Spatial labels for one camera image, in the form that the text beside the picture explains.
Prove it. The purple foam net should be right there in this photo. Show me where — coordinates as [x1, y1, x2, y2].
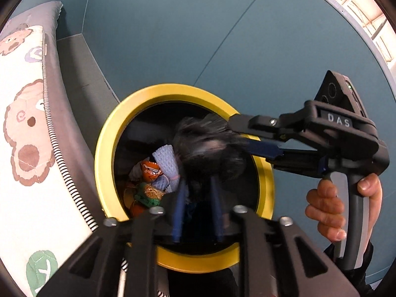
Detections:
[152, 145, 180, 193]

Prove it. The green snack wrapper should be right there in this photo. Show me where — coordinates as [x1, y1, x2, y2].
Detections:
[134, 182, 164, 208]

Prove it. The orange foil snack wrapper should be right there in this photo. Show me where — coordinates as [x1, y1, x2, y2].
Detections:
[140, 160, 163, 183]

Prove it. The small black plastic bag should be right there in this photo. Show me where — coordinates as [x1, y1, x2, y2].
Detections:
[173, 114, 248, 193]

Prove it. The yellow rimmed black trash bin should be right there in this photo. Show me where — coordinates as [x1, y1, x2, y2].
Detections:
[93, 83, 276, 274]

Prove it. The person right hand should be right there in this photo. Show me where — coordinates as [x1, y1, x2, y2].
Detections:
[305, 172, 384, 244]

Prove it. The cartoon bear quilted blanket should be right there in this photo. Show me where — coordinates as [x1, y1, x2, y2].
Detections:
[1, 25, 97, 296]

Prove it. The window with dark frame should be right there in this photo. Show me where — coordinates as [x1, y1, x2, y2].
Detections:
[287, 0, 396, 78]

